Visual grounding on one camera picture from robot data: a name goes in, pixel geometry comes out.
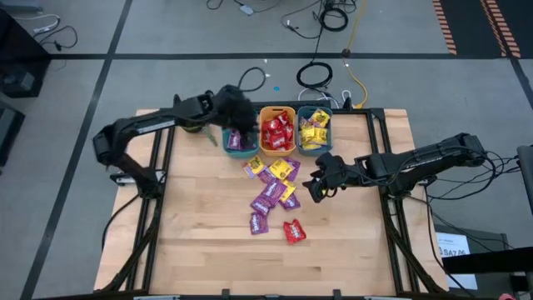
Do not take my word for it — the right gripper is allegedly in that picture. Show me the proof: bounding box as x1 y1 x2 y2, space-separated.
302 151 360 205

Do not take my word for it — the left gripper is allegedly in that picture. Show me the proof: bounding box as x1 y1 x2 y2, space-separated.
207 84 262 148

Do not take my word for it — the light teal plastic bin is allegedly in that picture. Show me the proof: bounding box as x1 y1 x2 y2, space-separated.
222 124 261 160

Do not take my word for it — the dark teal plastic bin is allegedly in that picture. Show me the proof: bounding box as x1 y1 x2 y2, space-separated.
296 105 335 158

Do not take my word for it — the orange plastic bin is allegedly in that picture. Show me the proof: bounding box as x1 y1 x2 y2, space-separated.
258 105 297 158

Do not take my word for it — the potted succulent plant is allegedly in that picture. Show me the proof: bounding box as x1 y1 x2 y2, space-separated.
181 122 219 148

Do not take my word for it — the white paper sheet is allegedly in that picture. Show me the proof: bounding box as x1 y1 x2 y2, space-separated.
435 232 479 292

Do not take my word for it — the grey box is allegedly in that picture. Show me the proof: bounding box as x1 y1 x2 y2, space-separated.
432 223 511 300

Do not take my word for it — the black orange-striped floor mat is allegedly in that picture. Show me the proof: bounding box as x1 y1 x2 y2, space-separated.
431 0 533 59

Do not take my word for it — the black cabinet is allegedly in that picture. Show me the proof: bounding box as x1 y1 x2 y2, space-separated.
0 7 52 99

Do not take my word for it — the black box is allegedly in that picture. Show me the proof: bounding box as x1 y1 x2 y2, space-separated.
0 99 26 168

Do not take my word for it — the thin black cable coil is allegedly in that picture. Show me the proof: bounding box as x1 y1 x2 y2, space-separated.
296 61 334 90

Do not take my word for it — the white cable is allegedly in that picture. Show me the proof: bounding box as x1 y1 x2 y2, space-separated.
14 13 62 34
297 87 353 109

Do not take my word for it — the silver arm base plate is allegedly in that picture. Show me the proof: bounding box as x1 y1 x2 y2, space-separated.
110 171 142 187

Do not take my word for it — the thick black cable coil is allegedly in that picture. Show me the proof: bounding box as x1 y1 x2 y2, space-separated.
318 7 350 33

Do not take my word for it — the yellow cable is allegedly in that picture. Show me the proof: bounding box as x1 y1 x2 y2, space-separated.
341 0 370 110

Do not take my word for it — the black floor cable with plug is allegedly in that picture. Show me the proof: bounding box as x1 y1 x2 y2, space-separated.
32 25 79 52

